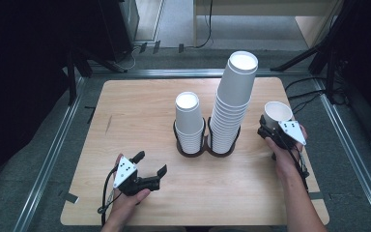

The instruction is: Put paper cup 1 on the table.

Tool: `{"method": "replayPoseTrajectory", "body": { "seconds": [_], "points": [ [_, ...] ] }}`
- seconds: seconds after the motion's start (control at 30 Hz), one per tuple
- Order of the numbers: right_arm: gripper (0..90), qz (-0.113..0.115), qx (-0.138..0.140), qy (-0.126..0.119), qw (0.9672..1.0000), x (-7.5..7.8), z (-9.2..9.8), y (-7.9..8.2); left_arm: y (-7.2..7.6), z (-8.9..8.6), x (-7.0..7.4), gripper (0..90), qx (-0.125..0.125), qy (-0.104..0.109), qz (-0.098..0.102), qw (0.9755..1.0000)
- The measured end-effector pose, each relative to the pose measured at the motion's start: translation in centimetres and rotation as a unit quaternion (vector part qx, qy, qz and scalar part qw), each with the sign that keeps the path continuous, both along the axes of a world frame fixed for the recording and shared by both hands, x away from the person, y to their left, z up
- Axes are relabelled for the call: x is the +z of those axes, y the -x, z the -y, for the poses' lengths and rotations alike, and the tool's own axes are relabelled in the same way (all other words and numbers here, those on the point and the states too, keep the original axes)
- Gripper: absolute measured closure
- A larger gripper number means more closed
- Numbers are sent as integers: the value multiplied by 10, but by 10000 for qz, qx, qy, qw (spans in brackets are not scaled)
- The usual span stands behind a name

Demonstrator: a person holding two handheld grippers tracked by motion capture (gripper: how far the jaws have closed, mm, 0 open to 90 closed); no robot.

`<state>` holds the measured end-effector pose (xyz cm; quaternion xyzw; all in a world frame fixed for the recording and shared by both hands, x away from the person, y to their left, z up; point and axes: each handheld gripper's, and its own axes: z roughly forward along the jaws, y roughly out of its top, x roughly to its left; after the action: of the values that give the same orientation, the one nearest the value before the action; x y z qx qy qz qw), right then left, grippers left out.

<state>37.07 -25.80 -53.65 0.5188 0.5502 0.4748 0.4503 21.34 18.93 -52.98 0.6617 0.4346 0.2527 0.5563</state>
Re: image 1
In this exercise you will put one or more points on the black tape strip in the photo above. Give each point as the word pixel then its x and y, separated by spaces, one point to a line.
pixel 181 48

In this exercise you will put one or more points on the white paper cup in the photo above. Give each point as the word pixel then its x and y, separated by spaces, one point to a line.
pixel 277 111

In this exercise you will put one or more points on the light wooden desk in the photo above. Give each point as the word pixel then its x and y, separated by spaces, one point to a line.
pixel 312 29

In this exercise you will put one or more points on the black curtain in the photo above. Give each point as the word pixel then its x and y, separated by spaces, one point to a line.
pixel 22 80

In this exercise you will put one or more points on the black tripod stand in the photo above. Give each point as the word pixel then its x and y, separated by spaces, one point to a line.
pixel 330 38

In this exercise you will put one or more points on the black metal stand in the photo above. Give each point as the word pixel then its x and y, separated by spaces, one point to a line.
pixel 72 80

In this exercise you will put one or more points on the black equipment case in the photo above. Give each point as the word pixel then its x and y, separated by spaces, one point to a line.
pixel 119 25

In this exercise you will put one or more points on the person's right hand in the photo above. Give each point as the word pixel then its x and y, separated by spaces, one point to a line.
pixel 285 161

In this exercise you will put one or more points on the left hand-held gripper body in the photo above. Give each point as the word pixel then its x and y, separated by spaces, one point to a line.
pixel 125 172

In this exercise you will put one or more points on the tall stack of white cups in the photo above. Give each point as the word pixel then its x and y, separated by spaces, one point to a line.
pixel 235 90

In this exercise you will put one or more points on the black double cup holder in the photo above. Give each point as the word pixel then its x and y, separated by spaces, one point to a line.
pixel 206 151

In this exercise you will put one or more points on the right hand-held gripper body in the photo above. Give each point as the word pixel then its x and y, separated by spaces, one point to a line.
pixel 291 132

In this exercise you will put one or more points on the grey tape piece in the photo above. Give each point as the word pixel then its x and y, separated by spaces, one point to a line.
pixel 318 195
pixel 71 197

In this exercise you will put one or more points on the person's left hand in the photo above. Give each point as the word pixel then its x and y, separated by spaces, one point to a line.
pixel 125 206

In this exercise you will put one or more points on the metal floor rail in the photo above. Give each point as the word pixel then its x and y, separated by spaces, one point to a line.
pixel 50 161
pixel 351 145
pixel 161 72

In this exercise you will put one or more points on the short stack of white cups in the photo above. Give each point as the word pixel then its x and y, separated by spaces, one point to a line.
pixel 188 119

